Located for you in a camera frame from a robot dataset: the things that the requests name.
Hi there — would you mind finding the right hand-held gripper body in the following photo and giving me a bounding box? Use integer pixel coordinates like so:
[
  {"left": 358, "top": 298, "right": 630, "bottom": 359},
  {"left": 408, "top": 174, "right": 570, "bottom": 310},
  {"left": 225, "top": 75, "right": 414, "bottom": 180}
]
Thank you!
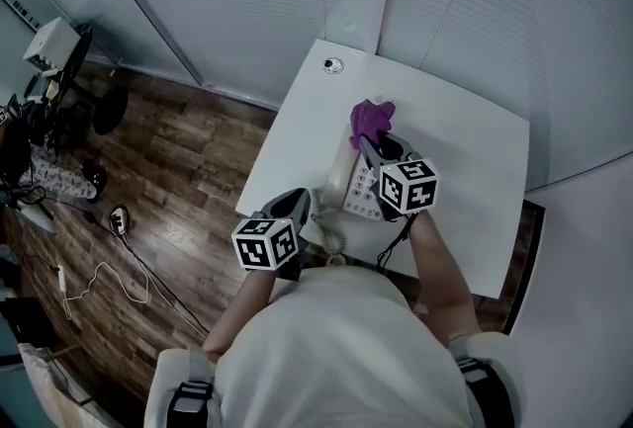
[{"left": 371, "top": 153, "right": 442, "bottom": 223}]

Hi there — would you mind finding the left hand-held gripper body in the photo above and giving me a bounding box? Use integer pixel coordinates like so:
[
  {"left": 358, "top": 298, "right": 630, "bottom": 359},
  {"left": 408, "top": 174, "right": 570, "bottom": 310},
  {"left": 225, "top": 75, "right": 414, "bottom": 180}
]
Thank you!
[{"left": 230, "top": 215, "right": 314, "bottom": 283}]

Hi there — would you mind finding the purple cloth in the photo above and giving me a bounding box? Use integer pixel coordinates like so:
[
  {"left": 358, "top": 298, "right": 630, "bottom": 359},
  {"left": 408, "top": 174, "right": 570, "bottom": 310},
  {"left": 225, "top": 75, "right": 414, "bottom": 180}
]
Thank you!
[{"left": 348, "top": 98, "right": 398, "bottom": 151}]

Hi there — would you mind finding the person's left forearm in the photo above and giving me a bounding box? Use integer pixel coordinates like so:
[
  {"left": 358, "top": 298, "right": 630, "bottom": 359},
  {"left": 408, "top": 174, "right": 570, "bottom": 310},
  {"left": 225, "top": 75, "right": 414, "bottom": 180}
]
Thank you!
[{"left": 201, "top": 267, "right": 277, "bottom": 364}]

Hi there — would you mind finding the person's right forearm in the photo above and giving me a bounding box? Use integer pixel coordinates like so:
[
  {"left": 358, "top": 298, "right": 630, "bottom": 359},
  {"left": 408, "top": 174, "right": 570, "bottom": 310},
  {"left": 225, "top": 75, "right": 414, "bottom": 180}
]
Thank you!
[{"left": 406, "top": 207, "right": 485, "bottom": 349}]

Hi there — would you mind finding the white table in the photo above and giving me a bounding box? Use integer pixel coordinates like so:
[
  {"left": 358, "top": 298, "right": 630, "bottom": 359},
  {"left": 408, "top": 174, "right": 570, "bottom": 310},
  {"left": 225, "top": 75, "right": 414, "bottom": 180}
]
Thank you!
[{"left": 233, "top": 39, "right": 531, "bottom": 304}]

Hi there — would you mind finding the beige telephone base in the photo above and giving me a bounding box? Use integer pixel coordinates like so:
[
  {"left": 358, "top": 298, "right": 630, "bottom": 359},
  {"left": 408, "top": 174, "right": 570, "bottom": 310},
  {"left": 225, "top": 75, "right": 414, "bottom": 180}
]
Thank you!
[{"left": 339, "top": 131, "right": 397, "bottom": 222}]

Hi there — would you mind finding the person's white shirt torso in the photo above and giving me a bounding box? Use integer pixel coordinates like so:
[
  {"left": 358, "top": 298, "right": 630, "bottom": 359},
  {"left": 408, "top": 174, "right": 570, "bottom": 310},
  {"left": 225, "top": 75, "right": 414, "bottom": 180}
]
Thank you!
[{"left": 142, "top": 262, "right": 526, "bottom": 428}]

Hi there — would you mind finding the floor power strip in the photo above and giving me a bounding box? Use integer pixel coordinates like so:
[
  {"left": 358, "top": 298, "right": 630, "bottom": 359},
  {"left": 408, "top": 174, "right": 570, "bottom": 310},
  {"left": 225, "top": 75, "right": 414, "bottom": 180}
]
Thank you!
[{"left": 108, "top": 204, "right": 132, "bottom": 236}]

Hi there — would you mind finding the black round-base stand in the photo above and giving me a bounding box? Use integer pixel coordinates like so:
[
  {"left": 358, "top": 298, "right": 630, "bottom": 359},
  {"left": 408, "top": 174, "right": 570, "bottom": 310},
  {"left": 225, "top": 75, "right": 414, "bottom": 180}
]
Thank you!
[{"left": 92, "top": 84, "right": 130, "bottom": 136}]

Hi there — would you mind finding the white box on stand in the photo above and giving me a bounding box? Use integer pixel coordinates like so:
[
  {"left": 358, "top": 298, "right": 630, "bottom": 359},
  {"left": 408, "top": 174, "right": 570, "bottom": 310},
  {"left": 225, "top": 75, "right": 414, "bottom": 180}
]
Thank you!
[{"left": 22, "top": 16, "right": 83, "bottom": 71}]

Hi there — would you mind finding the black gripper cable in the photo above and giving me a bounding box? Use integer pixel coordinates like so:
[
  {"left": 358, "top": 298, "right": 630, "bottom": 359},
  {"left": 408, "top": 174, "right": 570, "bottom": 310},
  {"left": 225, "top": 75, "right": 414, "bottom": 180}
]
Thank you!
[{"left": 377, "top": 213, "right": 414, "bottom": 272}]

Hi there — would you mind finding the grey black shoulder strap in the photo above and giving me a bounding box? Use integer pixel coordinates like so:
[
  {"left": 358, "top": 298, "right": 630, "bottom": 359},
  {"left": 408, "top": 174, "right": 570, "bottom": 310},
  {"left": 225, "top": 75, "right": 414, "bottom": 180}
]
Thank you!
[
  {"left": 165, "top": 350, "right": 217, "bottom": 428},
  {"left": 447, "top": 330, "right": 518, "bottom": 428}
]

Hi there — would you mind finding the white charger with cable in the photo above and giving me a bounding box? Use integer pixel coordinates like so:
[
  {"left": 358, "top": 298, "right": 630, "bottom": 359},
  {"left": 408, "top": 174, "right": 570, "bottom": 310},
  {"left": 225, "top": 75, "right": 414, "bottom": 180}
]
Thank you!
[{"left": 55, "top": 260, "right": 150, "bottom": 321}]

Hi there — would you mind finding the black frame on stand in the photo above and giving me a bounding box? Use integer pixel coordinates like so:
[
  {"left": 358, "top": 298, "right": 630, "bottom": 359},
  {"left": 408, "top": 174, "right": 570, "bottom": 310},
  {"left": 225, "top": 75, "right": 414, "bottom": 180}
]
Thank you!
[{"left": 51, "top": 23, "right": 95, "bottom": 140}]

